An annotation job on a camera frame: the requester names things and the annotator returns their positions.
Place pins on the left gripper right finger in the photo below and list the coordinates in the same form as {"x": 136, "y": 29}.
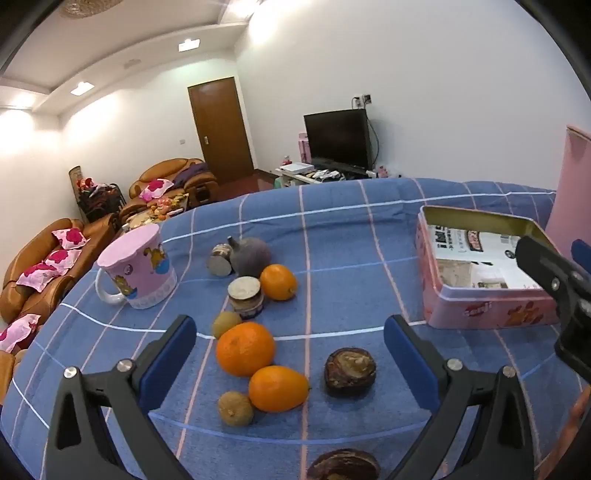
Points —
{"x": 500, "y": 444}

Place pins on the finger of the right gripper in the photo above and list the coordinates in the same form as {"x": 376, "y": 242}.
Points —
{"x": 581, "y": 254}
{"x": 566, "y": 282}

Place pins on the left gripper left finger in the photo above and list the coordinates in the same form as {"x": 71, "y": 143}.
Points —
{"x": 79, "y": 443}

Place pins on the green kiwi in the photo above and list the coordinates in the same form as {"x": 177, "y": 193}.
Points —
{"x": 235, "y": 409}
{"x": 224, "y": 322}

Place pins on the large orange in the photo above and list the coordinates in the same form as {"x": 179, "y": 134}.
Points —
{"x": 244, "y": 349}

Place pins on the oval orange front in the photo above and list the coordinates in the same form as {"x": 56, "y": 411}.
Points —
{"x": 276, "y": 389}

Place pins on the dark brown mangosteen front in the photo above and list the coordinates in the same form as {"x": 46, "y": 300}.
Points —
{"x": 345, "y": 464}

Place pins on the dark brown mangosteen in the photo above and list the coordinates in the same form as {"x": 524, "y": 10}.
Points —
{"x": 350, "y": 372}
{"x": 345, "y": 464}

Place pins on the small jar beige lid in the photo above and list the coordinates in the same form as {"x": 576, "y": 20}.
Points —
{"x": 246, "y": 296}

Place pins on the purple round fruit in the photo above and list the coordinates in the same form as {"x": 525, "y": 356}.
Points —
{"x": 249, "y": 256}

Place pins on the small orange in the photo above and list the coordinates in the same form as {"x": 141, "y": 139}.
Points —
{"x": 278, "y": 283}

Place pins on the right hand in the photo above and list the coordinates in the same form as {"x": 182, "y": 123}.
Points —
{"x": 567, "y": 435}

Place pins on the pink tin box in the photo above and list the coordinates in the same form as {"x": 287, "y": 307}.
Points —
{"x": 470, "y": 275}

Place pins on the pink cartoon mug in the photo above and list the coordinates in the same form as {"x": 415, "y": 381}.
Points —
{"x": 135, "y": 269}

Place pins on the brown leather sofa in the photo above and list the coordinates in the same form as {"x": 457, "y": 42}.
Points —
{"x": 40, "y": 276}

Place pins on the blue plaid tablecloth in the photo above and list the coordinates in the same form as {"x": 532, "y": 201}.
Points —
{"x": 351, "y": 246}

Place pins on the wooden coffee table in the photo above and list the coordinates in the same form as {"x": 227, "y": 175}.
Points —
{"x": 163, "y": 209}

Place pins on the black rack with toys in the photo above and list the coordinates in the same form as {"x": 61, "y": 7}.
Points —
{"x": 94, "y": 200}

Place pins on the brown leather armchair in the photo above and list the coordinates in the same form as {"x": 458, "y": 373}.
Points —
{"x": 189, "y": 176}

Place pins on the white tv stand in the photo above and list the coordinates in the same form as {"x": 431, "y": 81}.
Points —
{"x": 299, "y": 173}

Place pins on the black television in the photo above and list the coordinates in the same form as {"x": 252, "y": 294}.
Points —
{"x": 341, "y": 136}

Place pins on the brown wooden door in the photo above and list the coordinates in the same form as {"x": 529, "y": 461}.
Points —
{"x": 221, "y": 130}

